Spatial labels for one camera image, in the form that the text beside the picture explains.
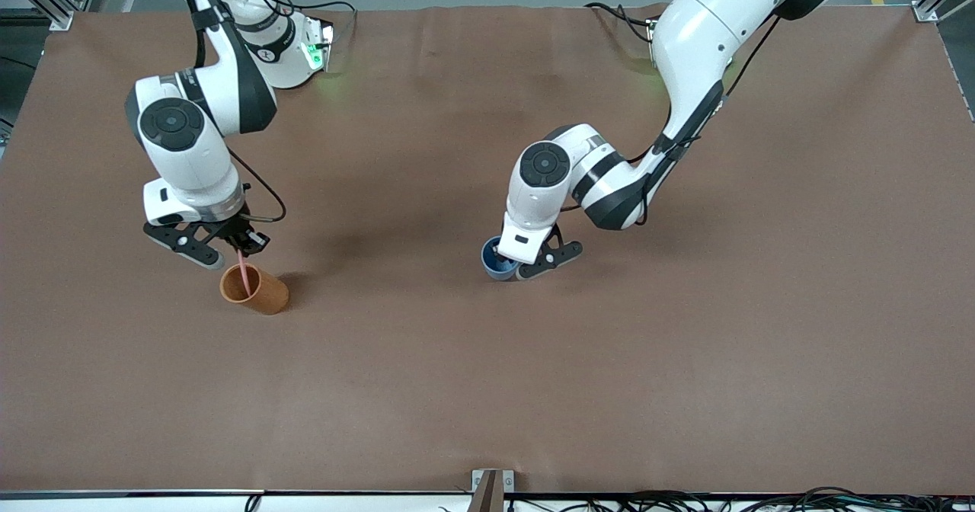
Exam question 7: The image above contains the blue cup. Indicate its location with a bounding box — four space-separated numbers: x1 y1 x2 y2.
480 236 526 282

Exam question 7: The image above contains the orange cup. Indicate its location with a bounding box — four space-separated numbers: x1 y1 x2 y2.
220 264 290 315

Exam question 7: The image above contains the brown table mat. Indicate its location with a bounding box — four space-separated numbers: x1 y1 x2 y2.
0 3 975 495

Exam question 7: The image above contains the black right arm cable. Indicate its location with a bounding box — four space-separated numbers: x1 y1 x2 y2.
227 149 288 224

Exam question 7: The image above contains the black base cable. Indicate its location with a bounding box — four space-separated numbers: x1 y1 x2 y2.
584 2 662 44
270 0 357 40

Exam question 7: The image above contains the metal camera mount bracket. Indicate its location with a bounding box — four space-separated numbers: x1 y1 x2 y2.
468 469 515 512

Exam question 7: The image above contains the black cable bundle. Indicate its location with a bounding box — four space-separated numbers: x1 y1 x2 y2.
438 486 975 512

